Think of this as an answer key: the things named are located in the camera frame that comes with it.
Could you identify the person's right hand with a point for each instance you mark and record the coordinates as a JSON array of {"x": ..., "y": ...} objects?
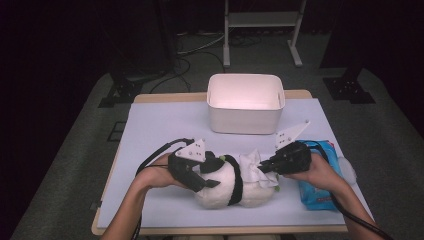
[{"x": 323, "y": 175}]

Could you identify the panda plush toy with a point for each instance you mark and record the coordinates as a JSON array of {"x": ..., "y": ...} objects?
[{"x": 216, "y": 190}]

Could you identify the black stand with splayed base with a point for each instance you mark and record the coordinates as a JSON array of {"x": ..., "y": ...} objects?
[{"x": 125, "y": 90}]

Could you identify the pale lilac table mat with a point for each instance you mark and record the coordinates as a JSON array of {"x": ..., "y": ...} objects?
[{"x": 160, "y": 126}]

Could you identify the white wet wipe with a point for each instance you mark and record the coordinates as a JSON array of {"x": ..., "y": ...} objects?
[{"x": 253, "y": 170}]

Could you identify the white plastic bin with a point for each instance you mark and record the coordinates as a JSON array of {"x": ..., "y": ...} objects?
[{"x": 245, "y": 116}]

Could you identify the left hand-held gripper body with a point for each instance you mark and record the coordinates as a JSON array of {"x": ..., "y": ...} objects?
[{"x": 181, "y": 170}]

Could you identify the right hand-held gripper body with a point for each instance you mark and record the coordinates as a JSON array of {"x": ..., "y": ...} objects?
[{"x": 295, "y": 158}]

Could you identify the white metal stand frame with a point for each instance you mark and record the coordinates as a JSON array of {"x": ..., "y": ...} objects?
[{"x": 263, "y": 19}]

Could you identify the blue wet wipe packet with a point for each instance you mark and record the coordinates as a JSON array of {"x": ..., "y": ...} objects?
[{"x": 315, "y": 200}]

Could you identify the black stand with flat base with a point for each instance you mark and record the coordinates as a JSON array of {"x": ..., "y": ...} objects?
[{"x": 348, "y": 88}]

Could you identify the person's left hand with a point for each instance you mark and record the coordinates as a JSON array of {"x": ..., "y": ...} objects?
[{"x": 156, "y": 175}]

